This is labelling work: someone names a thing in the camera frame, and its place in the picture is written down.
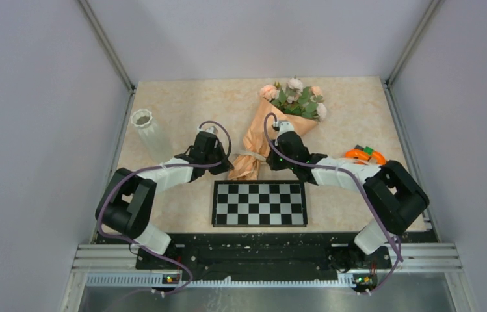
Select flower bouquet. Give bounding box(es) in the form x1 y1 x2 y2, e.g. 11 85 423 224
228 77 327 181

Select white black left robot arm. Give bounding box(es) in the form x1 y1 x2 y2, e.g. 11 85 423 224
95 127 233 269

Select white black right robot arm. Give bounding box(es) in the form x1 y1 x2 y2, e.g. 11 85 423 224
267 131 430 268

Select black white checkerboard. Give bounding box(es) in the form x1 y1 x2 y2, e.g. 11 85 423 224
211 180 308 228

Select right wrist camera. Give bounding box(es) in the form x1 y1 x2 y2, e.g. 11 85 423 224
272 120 295 136

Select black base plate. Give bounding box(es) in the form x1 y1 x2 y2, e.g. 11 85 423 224
94 232 438 283

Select aluminium frame rail right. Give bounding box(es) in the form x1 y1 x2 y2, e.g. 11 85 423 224
384 1 448 242

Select aluminium front rail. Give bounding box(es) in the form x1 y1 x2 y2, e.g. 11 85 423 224
72 243 463 289

